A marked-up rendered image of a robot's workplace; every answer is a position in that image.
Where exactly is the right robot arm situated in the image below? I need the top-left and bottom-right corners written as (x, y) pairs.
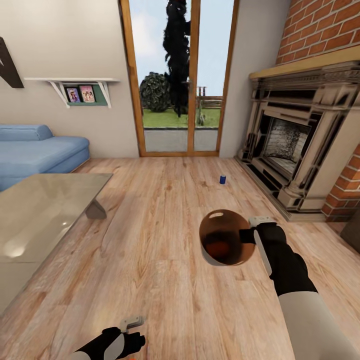
top-left (238, 215), bottom-right (360, 360)

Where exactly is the trash can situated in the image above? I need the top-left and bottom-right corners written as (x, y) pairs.
top-left (198, 208), bottom-right (256, 267)

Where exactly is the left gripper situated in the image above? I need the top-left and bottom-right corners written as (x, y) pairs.
top-left (119, 332), bottom-right (146, 359)

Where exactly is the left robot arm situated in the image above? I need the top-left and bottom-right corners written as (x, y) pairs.
top-left (63, 314), bottom-right (146, 360)

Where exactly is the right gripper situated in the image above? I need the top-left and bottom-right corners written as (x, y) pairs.
top-left (238, 227), bottom-right (256, 244)

